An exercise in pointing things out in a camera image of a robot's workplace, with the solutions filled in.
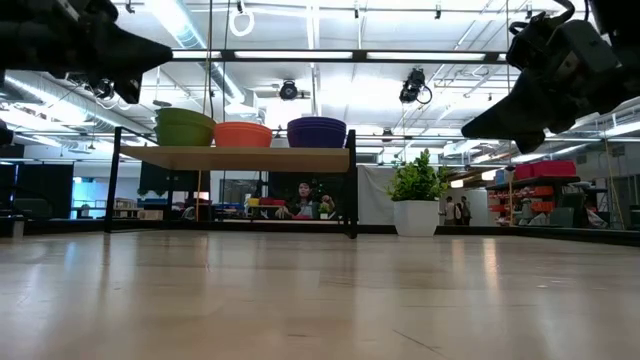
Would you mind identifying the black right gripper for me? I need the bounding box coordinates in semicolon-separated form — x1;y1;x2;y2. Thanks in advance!
460;12;627;155

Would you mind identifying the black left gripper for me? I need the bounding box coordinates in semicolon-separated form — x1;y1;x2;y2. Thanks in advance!
0;0;174;105

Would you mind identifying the floral green mini bowl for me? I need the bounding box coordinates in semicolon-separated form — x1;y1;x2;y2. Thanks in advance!
153;128;217;148
153;122;218;132
155;107;218;126

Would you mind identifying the orange plastic mini bowl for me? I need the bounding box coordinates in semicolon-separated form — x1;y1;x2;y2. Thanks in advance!
213;125;274;133
214;130;274;149
214;121;274;129

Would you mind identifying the blue plastic mini bowl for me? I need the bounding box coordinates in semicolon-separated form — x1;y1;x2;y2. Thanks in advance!
287;116;347;124
286;121;348;129
286;125;348;133
287;130;348;149

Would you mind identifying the large red storage bin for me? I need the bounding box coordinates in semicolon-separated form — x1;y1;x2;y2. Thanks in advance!
532;159;578;179

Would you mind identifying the dark storage rack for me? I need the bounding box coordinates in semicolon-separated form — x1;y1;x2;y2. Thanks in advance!
485;174;582;227

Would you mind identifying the wooden shelf with black legs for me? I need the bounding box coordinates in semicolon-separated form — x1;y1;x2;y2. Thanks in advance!
103;125;359;240

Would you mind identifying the green plant in white pot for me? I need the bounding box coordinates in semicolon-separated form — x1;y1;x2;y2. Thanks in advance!
386;148;450;238

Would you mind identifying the white partition panel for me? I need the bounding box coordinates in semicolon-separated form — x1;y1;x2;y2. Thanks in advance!
357;164;397;226

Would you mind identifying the black overhead gantry beam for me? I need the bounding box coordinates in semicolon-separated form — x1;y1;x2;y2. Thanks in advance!
171;48;509;64

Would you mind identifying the white hanging ring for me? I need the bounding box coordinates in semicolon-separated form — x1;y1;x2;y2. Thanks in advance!
228;8;256;38

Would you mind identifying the black aluminium table frame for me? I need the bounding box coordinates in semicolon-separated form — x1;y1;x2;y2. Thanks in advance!
0;214;640;248

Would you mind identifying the black overhead camera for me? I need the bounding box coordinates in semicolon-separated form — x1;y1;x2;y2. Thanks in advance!
398;68;434;105
278;79;300;102

